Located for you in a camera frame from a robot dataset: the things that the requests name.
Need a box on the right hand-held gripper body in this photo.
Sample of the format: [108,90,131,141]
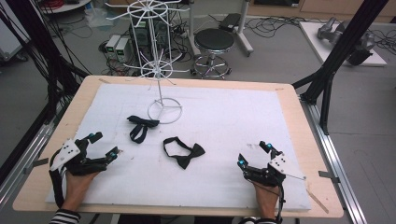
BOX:
[244,153,306,188]

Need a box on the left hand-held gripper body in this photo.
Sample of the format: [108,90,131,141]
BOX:
[49,138,108,176]

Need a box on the black bow tie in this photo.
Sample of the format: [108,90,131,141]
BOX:
[162,135,206,171]
[126,114,161,145]

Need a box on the white wire display rack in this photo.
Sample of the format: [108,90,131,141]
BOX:
[105,0,191,125]

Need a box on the person's right hand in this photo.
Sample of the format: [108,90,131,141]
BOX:
[251,182,280,220]

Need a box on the person's left hand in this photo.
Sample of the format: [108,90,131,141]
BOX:
[61,171,101,213]

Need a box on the thin wooden stick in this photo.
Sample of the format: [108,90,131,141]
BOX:
[305,188,330,215]

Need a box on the grey power supply unit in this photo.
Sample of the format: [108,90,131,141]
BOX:
[105,34,122,59]
[114,37,132,63]

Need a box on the black computer tower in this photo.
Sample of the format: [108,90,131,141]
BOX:
[130,19,171,51]

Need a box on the white floor board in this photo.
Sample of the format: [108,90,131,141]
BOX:
[298,21,389,67]

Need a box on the black round stool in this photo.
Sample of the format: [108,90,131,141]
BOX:
[190,28,236,79]

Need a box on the black flat box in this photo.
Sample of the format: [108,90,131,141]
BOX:
[219,12,243,33]

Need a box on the round white table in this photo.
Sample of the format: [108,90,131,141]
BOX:
[39,0,92,15]

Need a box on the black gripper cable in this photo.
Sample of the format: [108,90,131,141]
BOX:
[49,148,67,209]
[273,182,287,224]

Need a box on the aluminium table rail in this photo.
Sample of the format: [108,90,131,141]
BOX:
[300,98,369,224]
[0,119,64,202]

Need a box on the black frame post with cables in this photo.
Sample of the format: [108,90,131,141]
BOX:
[0,0,92,132]

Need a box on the tangle of black floor cables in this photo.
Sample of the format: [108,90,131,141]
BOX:
[245,14,313,39]

